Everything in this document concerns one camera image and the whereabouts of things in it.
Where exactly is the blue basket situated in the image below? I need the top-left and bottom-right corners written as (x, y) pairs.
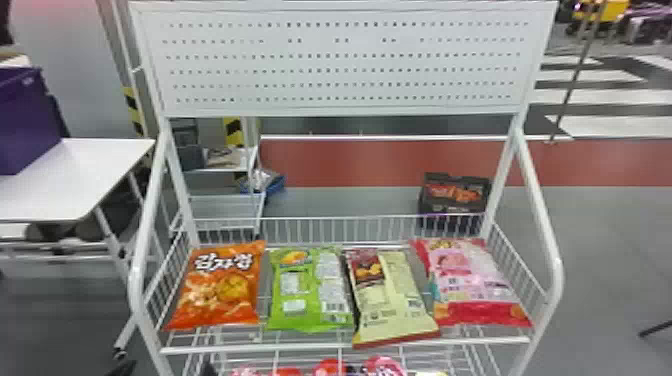
top-left (237, 170), bottom-right (288, 205)

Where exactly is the green snack packet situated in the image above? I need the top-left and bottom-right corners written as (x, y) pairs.
top-left (265, 246), bottom-right (356, 334)

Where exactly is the black snack packet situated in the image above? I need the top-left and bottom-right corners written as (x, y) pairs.
top-left (417, 172), bottom-right (493, 232)

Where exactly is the beige snack packet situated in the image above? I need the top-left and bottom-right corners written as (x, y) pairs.
top-left (344, 248), bottom-right (442, 350)

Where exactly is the orange snack packet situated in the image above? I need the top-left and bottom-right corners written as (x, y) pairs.
top-left (164, 240), bottom-right (267, 332)

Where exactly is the pink snack packet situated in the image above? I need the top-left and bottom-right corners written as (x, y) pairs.
top-left (411, 237), bottom-right (533, 329)

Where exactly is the white side table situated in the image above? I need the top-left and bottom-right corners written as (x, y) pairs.
top-left (0, 137), bottom-right (157, 285)

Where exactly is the purple crate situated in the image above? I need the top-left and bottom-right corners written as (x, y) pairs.
top-left (0, 65), bottom-right (64, 177)

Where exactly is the striped post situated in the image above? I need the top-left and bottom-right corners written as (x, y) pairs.
top-left (122, 85), bottom-right (146, 139)
top-left (222, 116), bottom-right (246, 148)

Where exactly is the white wire rack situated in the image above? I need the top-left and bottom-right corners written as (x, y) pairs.
top-left (125, 0), bottom-right (566, 376)

